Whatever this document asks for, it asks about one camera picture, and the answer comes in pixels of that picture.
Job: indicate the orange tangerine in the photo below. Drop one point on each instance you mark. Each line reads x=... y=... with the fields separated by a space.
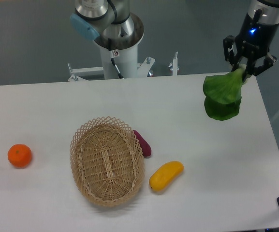
x=19 y=155

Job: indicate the purple sweet potato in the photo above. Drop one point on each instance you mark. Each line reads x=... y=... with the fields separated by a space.
x=146 y=148

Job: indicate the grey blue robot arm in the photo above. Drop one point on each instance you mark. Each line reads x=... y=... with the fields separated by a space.
x=102 y=13

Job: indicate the woven wicker basket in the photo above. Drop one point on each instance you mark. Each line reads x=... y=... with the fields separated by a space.
x=107 y=161

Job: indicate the green bok choy vegetable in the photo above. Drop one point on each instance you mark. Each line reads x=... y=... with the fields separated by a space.
x=223 y=94

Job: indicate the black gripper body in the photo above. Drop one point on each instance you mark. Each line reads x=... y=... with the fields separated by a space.
x=255 y=37

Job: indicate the yellow mango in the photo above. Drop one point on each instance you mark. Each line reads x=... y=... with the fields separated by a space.
x=163 y=177

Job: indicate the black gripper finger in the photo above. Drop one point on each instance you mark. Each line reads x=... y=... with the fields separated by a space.
x=251 y=69
x=229 y=54

